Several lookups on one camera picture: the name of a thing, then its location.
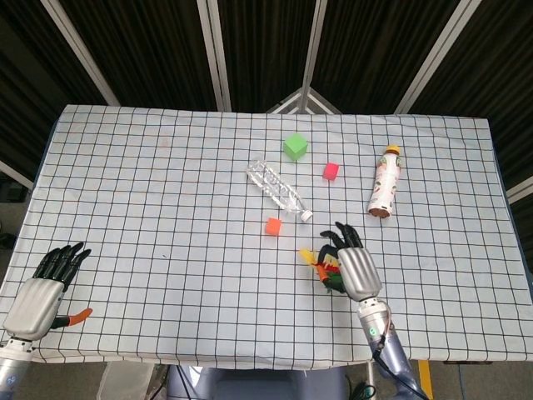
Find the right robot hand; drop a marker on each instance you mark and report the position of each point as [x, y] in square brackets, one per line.
[358, 271]

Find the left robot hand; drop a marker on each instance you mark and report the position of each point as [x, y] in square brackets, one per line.
[37, 298]

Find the colourful feather shuttlecock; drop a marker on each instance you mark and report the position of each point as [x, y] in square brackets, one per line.
[329, 271]

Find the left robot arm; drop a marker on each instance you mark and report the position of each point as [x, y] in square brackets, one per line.
[13, 364]

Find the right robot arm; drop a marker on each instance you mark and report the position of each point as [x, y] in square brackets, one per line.
[385, 346]

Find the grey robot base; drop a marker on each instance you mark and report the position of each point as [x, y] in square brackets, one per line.
[256, 383]

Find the yellow-capped labelled drink bottle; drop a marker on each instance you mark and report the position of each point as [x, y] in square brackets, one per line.
[386, 183]

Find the orange foam cube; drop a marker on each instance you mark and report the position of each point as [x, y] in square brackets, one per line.
[274, 226]

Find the pink foam cube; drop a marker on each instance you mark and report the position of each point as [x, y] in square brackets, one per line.
[331, 171]

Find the clear plastic water bottle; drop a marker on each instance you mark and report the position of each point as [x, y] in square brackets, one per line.
[277, 189]

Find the green foam cube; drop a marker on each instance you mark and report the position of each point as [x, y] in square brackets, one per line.
[295, 146]

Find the white grid-checked tablecloth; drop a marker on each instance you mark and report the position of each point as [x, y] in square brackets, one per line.
[208, 250]

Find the white metal frame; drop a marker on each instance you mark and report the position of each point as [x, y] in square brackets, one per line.
[306, 102]

